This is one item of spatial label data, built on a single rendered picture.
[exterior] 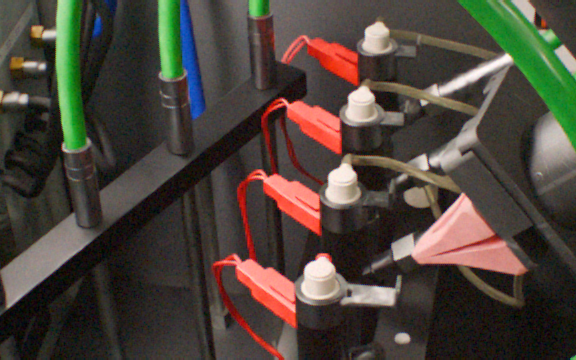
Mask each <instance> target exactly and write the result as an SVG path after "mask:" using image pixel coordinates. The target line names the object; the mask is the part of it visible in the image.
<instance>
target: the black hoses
mask: <svg viewBox="0 0 576 360"><path fill-rule="evenodd" d="M96 13H98V15H99V17H100V20H101V23H102V29H101V36H100V41H99V44H98V47H97V49H96V52H95V54H94V57H93V60H92V63H91V65H90V68H89V71H88V74H87V77H86V80H85V83H84V86H83V88H82V83H83V78H84V73H85V68H86V63H87V58H88V53H89V48H90V42H91V40H92V37H93V31H94V25H95V19H96ZM112 18H113V16H112V14H111V12H110V10H109V8H108V6H107V4H106V2H105V1H104V0H82V11H81V23H80V56H79V66H80V78H81V88H82V95H81V100H82V107H83V113H84V120H85V121H86V122H88V123H89V124H90V125H91V126H92V127H93V128H94V130H95V131H96V135H97V138H98V140H99V143H100V146H101V149H102V153H103V155H102V154H101V153H100V152H99V150H98V149H97V148H96V147H95V146H94V144H93V142H92V141H91V144H92V155H93V158H94V165H95V166H96V167H97V168H98V169H99V170H100V171H101V172H102V173H103V174H105V175H109V174H111V173H113V172H115V170H116V158H115V153H114V149H113V145H112V142H111V139H110V136H109V134H108V131H107V129H106V127H105V125H104V124H103V122H102V120H101V119H100V118H99V117H98V116H97V115H95V114H94V113H93V112H91V111H89V110H87V109H86V107H87V104H88V102H89V99H90V97H91V94H92V92H93V89H94V87H95V84H96V81H97V78H98V75H99V72H100V69H101V66H102V64H103V63H104V60H105V58H106V55H107V53H108V50H109V48H110V45H111V42H112V38H113V34H114V24H113V20H112ZM58 96H59V90H58V79H57V70H56V62H55V64H54V77H53V86H52V95H51V99H49V98H46V97H39V96H34V97H28V99H27V108H28V109H35V114H36V116H42V114H43V113H48V114H49V117H48V122H46V121H43V120H38V119H35V116H34V114H27V115H26V117H25V122H24V128H25V132H26V133H30V134H32V132H33V130H36V131H40V132H43V133H45V134H46V136H45V141H44V146H42V145H41V144H40V143H39V142H37V141H36V140H34V139H32V138H30V137H25V135H24V133H23V132H22V131H18V132H17V134H16V136H15V149H16V150H17V151H20V152H21V151H22V150H23V149H24V148H27V149H30V150H31V151H32V152H33V153H34V154H35V155H37V156H38V157H39V158H40V159H41V160H40V165H39V168H37V167H35V166H34V165H33V164H31V163H30V162H29V160H27V159H25V158H23V157H21V156H16V155H15V152H14V151H13V150H7V151H6V152H5V159H4V168H5V169H6V170H12V169H13V168H14V167H18V168H20V169H22V170H23V171H24V172H25V173H27V174H28V175H29V176H30V177H32V178H34V179H35V182H34V184H33V185H32V186H31V188H30V187H28V186H26V185H25V184H24V183H22V182H21V181H19V180H18V179H17V178H15V177H14V176H11V175H5V174H4V170H3V169H0V176H1V180H2V185H3V187H4V186H6V187H9V188H11V189H12V190H14V191H15V192H16V193H17V194H19V195H20V196H22V197H24V198H27V199H32V198H36V197H39V195H40V194H41V193H42V191H43V190H44V186H45V183H46V180H47V178H48V176H49V175H50V174H51V172H52V171H53V170H54V168H55V165H56V162H57V160H58V158H59V156H60V155H61V154H62V152H63V144H64V141H65V137H64V131H63V125H62V119H61V113H60V107H59V100H58Z"/></svg>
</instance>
